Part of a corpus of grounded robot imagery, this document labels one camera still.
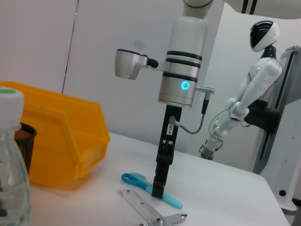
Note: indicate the yellow plastic bin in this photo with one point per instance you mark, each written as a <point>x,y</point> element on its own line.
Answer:
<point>65,141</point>

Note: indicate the clear plastic ruler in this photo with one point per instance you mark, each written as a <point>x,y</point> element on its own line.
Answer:
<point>138,202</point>

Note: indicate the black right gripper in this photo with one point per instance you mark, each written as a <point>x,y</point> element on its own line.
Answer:
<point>172,110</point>

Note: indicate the white humanoid robot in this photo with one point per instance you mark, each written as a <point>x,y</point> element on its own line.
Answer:
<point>256,82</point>

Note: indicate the clear green-label water bottle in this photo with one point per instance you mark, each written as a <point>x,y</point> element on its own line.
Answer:
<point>11,164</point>

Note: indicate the clear ballpoint pen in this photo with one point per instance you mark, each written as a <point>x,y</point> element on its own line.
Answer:
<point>176,217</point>

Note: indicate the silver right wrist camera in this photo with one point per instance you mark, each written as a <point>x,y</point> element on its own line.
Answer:
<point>128,63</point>

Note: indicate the black mesh pen holder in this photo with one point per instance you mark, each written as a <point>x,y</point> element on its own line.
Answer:
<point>28,146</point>

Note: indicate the blue scissors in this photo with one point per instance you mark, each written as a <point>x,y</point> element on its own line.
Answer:
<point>172,201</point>

